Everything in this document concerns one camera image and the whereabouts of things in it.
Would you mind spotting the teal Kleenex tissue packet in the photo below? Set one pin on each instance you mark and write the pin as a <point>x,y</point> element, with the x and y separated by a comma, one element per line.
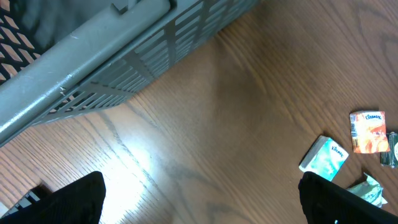
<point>324,158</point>

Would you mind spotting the teal wipes packet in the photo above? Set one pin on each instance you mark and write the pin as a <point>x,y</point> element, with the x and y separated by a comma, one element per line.
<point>370,190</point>

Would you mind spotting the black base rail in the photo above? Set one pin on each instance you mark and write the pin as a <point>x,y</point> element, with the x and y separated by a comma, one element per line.
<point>33,196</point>

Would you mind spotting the dark grey plastic basket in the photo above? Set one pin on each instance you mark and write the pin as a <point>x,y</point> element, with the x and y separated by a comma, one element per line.
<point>61,59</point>

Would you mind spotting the orange tissue packet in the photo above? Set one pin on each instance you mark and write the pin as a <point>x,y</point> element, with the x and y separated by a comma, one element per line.
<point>368,132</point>

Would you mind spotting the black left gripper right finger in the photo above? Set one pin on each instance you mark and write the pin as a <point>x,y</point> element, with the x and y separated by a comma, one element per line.
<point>324,202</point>

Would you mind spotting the dark green round-logo packet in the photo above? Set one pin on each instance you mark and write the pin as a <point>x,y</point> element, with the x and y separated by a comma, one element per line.
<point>390,158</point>

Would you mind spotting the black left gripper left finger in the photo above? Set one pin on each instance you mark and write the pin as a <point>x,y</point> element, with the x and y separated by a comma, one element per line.
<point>78,202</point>

